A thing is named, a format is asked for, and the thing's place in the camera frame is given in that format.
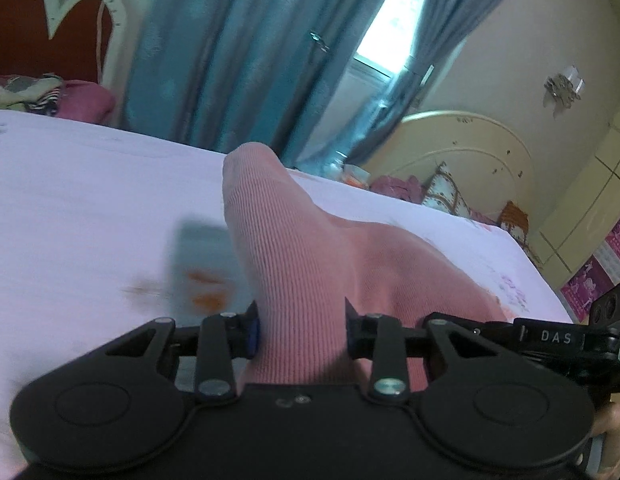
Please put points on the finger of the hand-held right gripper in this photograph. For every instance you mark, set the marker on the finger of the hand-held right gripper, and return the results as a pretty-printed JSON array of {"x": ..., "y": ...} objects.
[{"x": 501, "y": 332}]

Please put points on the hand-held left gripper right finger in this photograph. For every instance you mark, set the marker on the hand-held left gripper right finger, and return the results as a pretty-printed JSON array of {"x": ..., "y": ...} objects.
[{"x": 355, "y": 335}]

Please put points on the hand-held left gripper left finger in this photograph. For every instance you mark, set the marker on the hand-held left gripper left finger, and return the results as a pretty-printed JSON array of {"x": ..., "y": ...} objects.
[{"x": 252, "y": 332}]

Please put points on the pink ribbed shirt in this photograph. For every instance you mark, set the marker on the pink ribbed shirt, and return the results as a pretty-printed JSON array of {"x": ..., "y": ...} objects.
[{"x": 300, "y": 270}]

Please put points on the person's right hand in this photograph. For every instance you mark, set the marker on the person's right hand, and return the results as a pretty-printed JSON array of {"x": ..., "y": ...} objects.
[{"x": 617, "y": 440}]

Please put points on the orange patterned pillow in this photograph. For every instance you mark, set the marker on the orange patterned pillow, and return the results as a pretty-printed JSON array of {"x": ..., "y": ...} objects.
[{"x": 515, "y": 222}]

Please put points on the cream wardrobe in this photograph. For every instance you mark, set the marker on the cream wardrobe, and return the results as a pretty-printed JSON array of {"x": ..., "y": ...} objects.
[{"x": 600, "y": 200}]

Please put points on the white patterned pillow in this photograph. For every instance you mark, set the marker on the white patterned pillow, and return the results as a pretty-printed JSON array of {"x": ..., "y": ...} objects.
[{"x": 447, "y": 192}]

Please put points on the pink crumpled cloth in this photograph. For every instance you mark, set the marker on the pink crumpled cloth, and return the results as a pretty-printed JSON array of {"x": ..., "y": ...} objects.
[{"x": 397, "y": 189}]

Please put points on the clear plastic bottle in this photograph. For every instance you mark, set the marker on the clear plastic bottle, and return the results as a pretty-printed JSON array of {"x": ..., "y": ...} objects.
[{"x": 338, "y": 164}]

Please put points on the cream round headboard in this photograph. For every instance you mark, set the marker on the cream round headboard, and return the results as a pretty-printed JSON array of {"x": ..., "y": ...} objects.
[{"x": 470, "y": 145}]

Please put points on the lilac floral bedsheet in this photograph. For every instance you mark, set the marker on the lilac floral bedsheet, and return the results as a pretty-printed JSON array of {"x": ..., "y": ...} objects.
[{"x": 90, "y": 185}]

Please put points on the magenta pillow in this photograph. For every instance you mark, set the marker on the magenta pillow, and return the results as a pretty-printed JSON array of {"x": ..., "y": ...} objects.
[{"x": 87, "y": 100}]

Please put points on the blue curtain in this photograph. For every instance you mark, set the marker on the blue curtain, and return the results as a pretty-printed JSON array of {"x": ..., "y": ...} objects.
[
  {"x": 230, "y": 45},
  {"x": 440, "y": 25}
]

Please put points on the metal curtain hook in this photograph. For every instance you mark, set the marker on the metal curtain hook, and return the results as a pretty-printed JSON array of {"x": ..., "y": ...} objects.
[{"x": 320, "y": 41}]

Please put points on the bright window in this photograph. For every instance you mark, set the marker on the bright window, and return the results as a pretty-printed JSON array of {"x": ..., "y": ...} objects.
[{"x": 395, "y": 15}]

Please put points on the red heart-shaped headboard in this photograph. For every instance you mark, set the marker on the red heart-shaped headboard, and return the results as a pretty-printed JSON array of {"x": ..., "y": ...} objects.
[{"x": 35, "y": 20}]

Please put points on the magenta wall poster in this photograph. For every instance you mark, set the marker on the magenta wall poster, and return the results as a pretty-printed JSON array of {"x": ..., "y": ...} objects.
[{"x": 602, "y": 270}]

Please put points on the wall lamp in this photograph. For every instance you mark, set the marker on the wall lamp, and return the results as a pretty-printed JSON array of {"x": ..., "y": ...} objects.
[{"x": 564, "y": 86}]

